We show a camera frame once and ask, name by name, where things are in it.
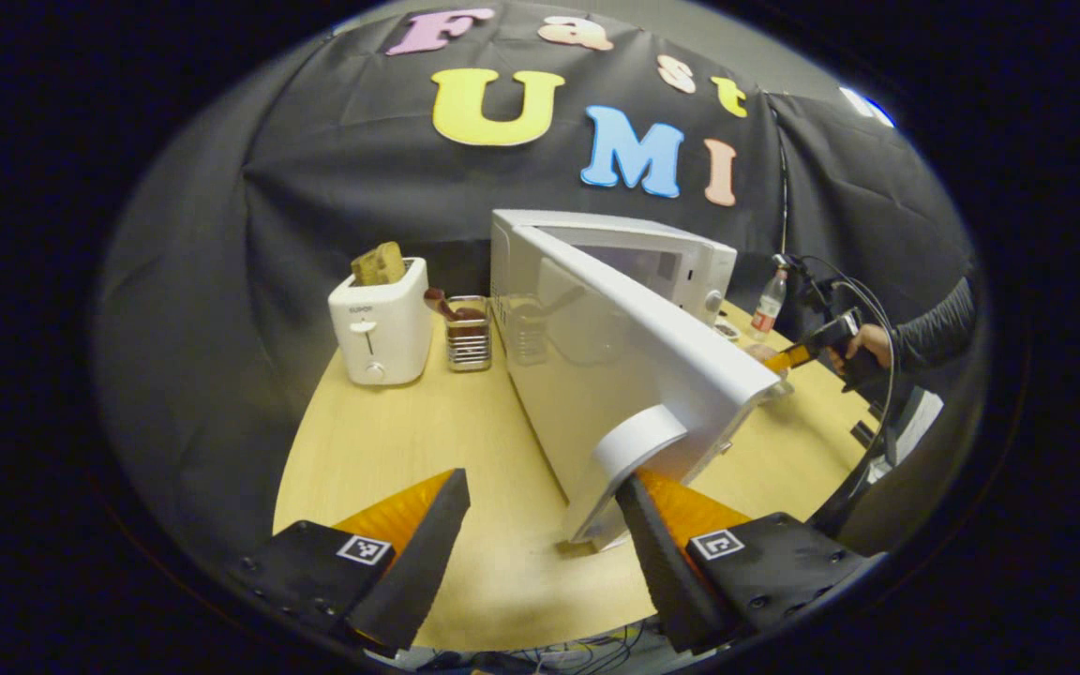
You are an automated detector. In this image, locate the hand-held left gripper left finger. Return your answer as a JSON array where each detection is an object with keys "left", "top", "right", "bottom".
[{"left": 224, "top": 467, "right": 473, "bottom": 655}]

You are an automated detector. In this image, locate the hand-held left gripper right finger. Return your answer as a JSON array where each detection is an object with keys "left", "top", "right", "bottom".
[{"left": 615, "top": 467, "right": 883, "bottom": 655}]

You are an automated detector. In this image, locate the white microwave oven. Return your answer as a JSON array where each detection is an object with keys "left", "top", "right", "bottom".
[{"left": 488, "top": 208, "right": 794, "bottom": 552}]

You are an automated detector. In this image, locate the clear plastic bottle red label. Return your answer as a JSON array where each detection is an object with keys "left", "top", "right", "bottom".
[{"left": 750, "top": 267, "right": 789, "bottom": 340}]

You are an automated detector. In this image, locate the white toaster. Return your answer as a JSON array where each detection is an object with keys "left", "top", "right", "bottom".
[{"left": 328, "top": 257, "right": 433, "bottom": 386}]

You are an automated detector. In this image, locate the brown wooden spoon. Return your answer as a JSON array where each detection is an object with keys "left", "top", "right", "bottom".
[{"left": 424, "top": 288, "right": 485, "bottom": 324}]

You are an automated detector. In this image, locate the toasted bread slice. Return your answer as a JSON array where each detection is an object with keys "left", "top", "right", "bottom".
[{"left": 351, "top": 241, "right": 407, "bottom": 287}]

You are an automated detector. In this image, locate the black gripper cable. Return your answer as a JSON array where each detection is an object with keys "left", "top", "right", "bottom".
[{"left": 784, "top": 255, "right": 899, "bottom": 535}]

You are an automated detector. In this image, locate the metal wire basket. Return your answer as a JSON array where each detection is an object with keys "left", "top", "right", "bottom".
[{"left": 444, "top": 295, "right": 494, "bottom": 373}]

